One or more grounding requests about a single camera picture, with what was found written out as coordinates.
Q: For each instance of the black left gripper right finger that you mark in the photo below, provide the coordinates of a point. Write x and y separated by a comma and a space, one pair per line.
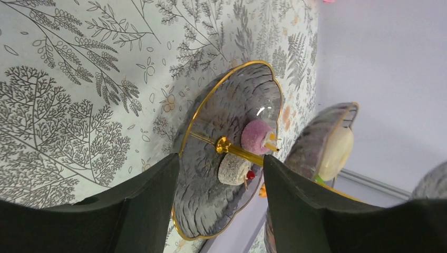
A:
307, 217

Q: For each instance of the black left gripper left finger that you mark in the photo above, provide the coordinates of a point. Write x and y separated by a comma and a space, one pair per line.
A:
130, 217

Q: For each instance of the three-tier glass cake stand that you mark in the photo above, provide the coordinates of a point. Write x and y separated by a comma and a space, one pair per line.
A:
203, 207

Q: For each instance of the white glazed donut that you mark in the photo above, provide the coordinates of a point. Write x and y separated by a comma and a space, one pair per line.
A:
336, 153

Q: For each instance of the grey speckled cake ball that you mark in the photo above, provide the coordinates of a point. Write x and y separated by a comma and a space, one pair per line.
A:
235, 171

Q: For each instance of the pink sugared cake ball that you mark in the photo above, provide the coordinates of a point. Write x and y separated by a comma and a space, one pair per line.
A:
258, 138

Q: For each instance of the green striped cake piece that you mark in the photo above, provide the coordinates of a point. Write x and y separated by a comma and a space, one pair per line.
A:
320, 181

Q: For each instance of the orange swirl cookie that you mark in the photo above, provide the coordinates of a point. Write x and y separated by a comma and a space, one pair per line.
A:
262, 191

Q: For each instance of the lilac plastic tray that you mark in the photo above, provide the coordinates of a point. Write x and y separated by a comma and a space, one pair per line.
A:
242, 231

